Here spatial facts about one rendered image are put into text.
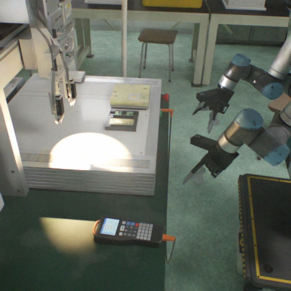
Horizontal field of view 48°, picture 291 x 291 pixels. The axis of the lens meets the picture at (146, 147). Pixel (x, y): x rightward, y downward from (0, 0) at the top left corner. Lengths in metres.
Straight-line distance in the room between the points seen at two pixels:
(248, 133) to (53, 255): 0.67
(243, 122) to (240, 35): 4.01
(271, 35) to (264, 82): 3.66
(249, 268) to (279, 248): 0.19
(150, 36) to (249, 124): 2.64
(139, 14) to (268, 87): 2.17
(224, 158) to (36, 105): 0.80
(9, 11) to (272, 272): 1.36
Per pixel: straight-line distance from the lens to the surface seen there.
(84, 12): 3.48
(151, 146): 1.16
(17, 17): 1.07
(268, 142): 1.06
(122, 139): 1.19
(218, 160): 1.17
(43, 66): 1.10
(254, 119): 1.04
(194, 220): 2.07
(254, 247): 1.60
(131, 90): 1.44
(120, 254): 0.96
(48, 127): 1.30
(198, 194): 2.23
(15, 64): 1.06
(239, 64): 1.49
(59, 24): 1.08
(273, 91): 1.44
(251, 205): 1.78
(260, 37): 5.07
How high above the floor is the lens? 1.53
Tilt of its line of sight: 36 degrees down
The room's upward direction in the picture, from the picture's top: 2 degrees clockwise
